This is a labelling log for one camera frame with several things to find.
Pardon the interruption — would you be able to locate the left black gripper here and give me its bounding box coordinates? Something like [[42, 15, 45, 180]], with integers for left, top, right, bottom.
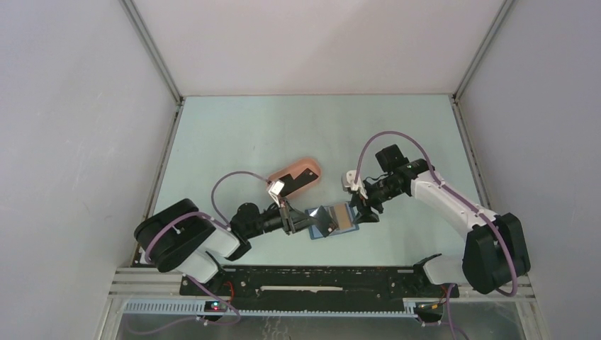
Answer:
[[245, 196, 318, 239]]

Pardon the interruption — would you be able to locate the blue card holder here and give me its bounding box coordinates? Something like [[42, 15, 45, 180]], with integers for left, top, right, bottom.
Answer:
[[305, 202, 359, 240]]

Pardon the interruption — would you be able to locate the gold credit card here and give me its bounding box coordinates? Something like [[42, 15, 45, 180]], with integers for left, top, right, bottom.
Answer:
[[330, 203, 354, 232]]

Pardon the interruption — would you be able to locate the pink oval tray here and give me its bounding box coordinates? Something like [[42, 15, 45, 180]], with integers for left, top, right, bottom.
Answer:
[[267, 157, 322, 199]]

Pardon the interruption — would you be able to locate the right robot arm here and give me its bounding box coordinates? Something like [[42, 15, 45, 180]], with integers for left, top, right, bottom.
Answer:
[[342, 144, 531, 296]]

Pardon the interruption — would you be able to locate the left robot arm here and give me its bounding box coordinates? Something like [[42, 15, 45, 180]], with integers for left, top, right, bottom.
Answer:
[[133, 198, 318, 295]]

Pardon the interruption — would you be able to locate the right controller board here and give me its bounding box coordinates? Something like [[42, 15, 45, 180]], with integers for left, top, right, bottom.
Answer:
[[415, 303, 444, 314]]

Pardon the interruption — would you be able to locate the controller board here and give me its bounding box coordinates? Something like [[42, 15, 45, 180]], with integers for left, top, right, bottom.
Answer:
[[204, 301, 229, 313], [415, 303, 444, 314]]

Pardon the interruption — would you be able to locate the left controller board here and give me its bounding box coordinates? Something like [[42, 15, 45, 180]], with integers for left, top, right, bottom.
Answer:
[[204, 301, 229, 313]]

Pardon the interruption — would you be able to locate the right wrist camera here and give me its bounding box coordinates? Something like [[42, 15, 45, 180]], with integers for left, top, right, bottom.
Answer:
[[342, 170, 367, 198]]

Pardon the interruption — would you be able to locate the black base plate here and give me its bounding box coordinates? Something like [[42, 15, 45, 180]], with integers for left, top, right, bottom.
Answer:
[[208, 265, 459, 312]]

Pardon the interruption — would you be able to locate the aluminium front rail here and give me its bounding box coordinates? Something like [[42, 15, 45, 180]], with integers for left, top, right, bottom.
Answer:
[[108, 267, 536, 302]]

